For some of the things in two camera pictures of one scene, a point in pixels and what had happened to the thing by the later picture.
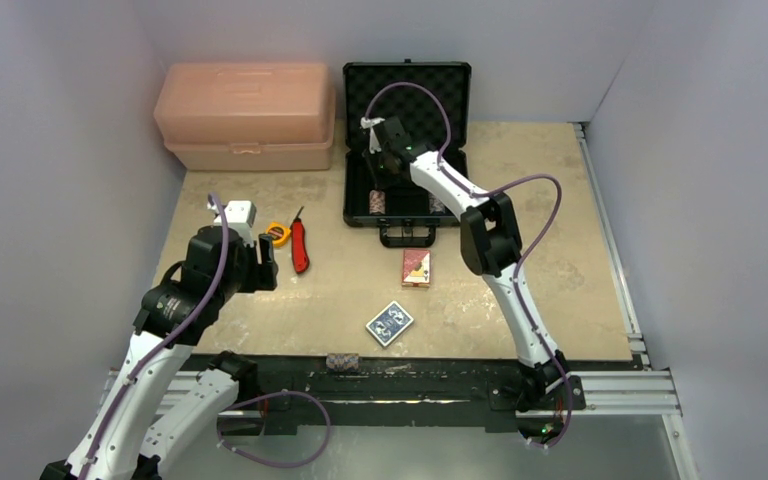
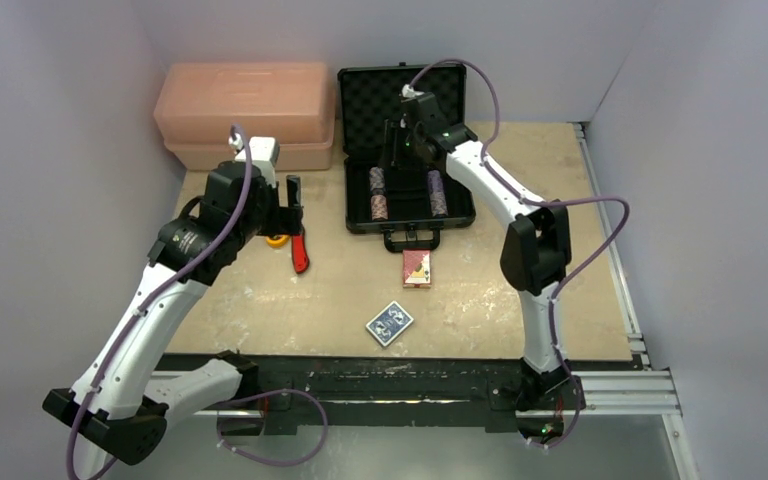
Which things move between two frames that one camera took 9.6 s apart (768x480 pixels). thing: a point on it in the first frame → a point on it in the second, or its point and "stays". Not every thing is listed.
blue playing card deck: x=389 y=323 stays
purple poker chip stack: x=435 y=205 stays
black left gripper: x=262 y=275 → x=284 y=220
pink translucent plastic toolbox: x=247 y=116 stays
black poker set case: x=394 y=113 stays
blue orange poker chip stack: x=342 y=362 → x=376 y=181
